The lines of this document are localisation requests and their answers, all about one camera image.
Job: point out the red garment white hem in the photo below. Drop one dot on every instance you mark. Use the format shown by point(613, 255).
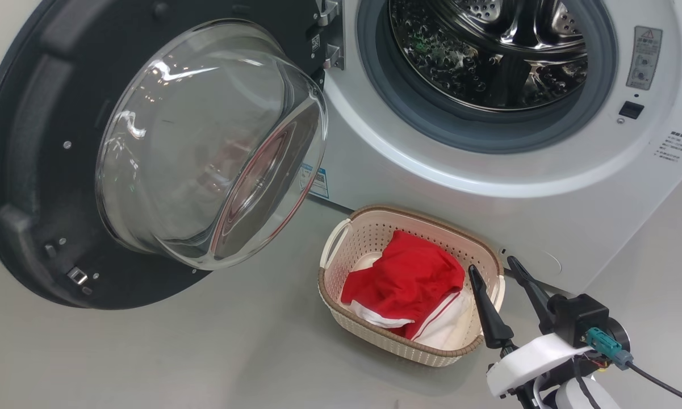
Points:
point(409, 278)

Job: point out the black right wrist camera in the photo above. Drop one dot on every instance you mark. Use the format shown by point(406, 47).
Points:
point(576, 318)

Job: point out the steel washing machine drum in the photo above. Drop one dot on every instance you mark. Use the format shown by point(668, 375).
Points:
point(488, 57)

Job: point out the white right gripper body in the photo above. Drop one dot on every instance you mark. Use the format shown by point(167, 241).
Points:
point(522, 366)

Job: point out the cream perforated laundry basket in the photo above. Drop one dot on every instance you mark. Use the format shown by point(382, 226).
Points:
point(375, 227)

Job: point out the black glass washing machine door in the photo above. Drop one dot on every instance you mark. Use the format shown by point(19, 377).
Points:
point(34, 170)

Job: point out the grey warning label sticker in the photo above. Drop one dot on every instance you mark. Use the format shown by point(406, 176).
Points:
point(644, 57)

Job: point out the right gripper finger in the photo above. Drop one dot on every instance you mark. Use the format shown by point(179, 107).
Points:
point(531, 292)
point(491, 318)

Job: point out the blue energy label sticker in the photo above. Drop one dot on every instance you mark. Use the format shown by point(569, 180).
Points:
point(316, 182)

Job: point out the white front-load washing machine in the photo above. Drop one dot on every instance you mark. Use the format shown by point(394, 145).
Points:
point(431, 170)

